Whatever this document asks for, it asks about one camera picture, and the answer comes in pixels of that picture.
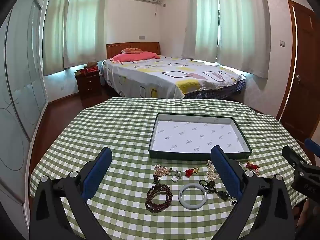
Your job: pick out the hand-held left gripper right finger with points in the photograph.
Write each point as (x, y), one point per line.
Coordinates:
(226, 173)

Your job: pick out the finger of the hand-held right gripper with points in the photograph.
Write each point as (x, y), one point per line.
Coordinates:
(313, 146)
(292, 156)

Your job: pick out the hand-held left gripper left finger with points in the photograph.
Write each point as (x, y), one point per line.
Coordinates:
(97, 173)

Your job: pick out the green tray with white liner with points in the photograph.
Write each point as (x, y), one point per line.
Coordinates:
(197, 136)

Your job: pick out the white jade bangle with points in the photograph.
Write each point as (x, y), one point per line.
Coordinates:
(183, 200)

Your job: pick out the small red tassel charm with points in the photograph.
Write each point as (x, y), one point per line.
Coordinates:
(251, 166)

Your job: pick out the red knot charm with gold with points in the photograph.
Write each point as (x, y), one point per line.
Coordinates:
(189, 172)

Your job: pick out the green checkered tablecloth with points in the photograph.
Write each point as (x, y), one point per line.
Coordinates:
(120, 130)

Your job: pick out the brown wooden door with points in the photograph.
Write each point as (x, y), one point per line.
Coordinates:
(303, 80)

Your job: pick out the dark wooden nightstand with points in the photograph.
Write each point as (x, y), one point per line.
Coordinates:
(88, 86)

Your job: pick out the red gift box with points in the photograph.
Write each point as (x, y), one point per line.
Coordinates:
(91, 69)

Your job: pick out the bed with patterned sheet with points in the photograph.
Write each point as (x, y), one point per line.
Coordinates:
(162, 77)

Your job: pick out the frosted glass sliding wardrobe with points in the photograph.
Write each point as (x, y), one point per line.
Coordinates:
(20, 80)

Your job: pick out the pink pillow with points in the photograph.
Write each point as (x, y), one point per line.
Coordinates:
(132, 56)

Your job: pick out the red embroidered cushion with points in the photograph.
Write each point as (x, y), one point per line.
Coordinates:
(132, 50)

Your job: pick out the white sheer curtain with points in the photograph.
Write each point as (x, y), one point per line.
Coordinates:
(200, 20)
(83, 22)
(53, 30)
(245, 27)

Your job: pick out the wall light switch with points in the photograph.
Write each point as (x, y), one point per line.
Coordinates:
(282, 43)

